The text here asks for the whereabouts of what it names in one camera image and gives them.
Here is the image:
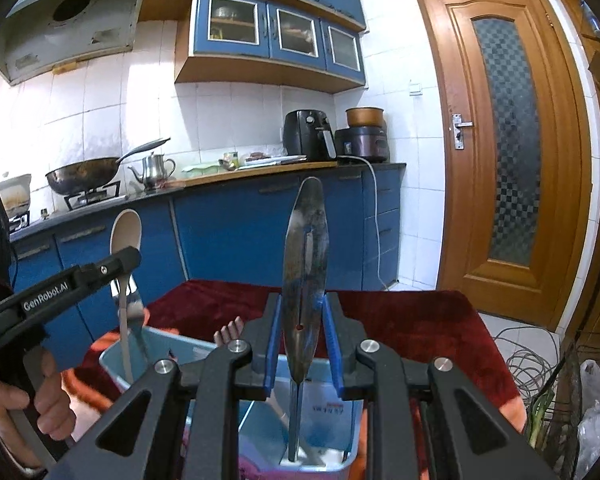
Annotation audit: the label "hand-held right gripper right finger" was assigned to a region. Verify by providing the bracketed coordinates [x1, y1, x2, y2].
[322, 291, 546, 480]

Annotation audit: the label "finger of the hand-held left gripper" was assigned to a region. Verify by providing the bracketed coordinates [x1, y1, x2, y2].
[72, 246, 143, 293]

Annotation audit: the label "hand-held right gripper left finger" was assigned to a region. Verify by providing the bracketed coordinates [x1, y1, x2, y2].
[45, 292, 283, 480]

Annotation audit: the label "pale wooden spoon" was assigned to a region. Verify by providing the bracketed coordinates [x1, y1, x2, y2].
[109, 208, 143, 383]

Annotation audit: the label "light blue utensil box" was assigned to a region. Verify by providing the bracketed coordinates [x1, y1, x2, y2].
[99, 325, 366, 480]

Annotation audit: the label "metal spatula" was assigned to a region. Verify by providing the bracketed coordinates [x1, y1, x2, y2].
[281, 176, 329, 463]

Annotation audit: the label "person's left hand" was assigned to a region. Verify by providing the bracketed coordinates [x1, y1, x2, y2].
[0, 352, 73, 466]

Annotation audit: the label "gas stove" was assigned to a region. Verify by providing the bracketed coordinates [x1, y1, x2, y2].
[7, 182, 126, 233]

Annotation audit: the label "dark wok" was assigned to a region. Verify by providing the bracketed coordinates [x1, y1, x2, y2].
[45, 136, 172, 196]

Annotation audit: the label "metal kettle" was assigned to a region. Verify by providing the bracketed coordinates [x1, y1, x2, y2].
[127, 152, 177, 192]

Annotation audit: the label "printed red blanket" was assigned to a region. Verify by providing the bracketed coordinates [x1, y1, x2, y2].
[65, 280, 528, 480]

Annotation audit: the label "blue lower cabinets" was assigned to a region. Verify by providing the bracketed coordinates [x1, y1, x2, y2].
[7, 162, 408, 341]

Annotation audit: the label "white cooking pot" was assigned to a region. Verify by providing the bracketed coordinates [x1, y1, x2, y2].
[0, 174, 32, 218]

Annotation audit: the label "green tray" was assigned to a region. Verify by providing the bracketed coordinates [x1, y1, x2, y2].
[181, 162, 231, 181]

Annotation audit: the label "plate of food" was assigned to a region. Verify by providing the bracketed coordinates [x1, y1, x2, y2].
[242, 152, 308, 166]

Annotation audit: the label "wooden door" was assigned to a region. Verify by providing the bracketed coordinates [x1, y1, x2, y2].
[414, 0, 600, 331]

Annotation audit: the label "dark rice cooker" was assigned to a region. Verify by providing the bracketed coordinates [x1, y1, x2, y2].
[334, 126, 390, 163]

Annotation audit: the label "black air fryer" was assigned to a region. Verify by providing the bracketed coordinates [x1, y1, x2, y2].
[283, 109, 338, 162]

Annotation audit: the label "green onions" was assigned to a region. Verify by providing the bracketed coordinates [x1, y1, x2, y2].
[527, 390, 556, 448]

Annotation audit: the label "grey range hood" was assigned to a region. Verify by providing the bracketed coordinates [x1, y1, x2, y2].
[0, 0, 151, 86]

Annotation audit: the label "brown inner pot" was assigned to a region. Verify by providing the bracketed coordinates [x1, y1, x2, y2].
[345, 106, 386, 129]

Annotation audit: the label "black metal rack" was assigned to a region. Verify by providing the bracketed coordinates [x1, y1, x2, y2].
[550, 240, 600, 461]

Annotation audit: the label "blue glass-door cabinet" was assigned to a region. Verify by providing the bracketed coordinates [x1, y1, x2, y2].
[174, 0, 368, 95]

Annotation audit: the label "white power cable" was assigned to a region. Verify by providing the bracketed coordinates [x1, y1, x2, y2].
[337, 155, 396, 291]

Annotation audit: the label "coil of wire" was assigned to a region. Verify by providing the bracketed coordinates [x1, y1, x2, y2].
[492, 327, 576, 441]

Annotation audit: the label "metal door handle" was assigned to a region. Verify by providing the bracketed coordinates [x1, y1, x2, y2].
[451, 113, 474, 151]

